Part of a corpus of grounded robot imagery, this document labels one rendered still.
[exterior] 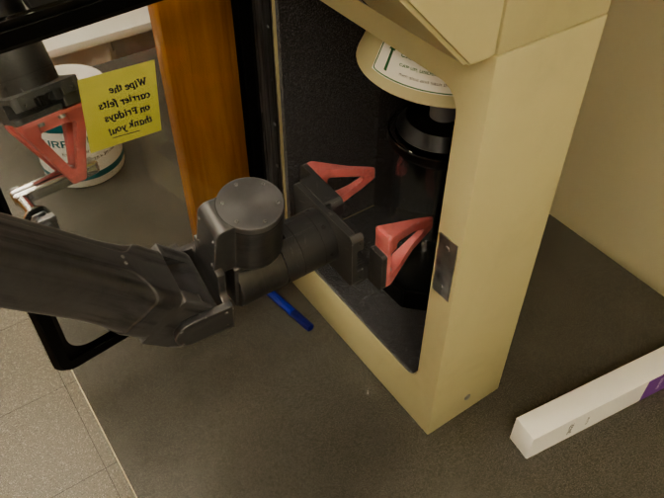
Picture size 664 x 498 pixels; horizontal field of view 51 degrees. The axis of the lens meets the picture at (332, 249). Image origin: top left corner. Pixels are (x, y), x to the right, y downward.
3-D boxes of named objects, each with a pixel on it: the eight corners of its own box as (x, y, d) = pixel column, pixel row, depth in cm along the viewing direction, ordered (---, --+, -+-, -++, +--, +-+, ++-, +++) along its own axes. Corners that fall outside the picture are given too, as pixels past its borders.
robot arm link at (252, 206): (140, 278, 65) (177, 351, 61) (122, 201, 56) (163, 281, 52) (255, 232, 69) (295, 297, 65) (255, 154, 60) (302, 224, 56)
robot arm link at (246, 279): (206, 278, 67) (234, 322, 64) (202, 235, 61) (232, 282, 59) (267, 249, 70) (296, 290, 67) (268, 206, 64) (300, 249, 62)
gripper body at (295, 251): (308, 175, 69) (243, 203, 66) (369, 232, 63) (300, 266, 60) (310, 222, 74) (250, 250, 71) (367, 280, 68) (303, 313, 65)
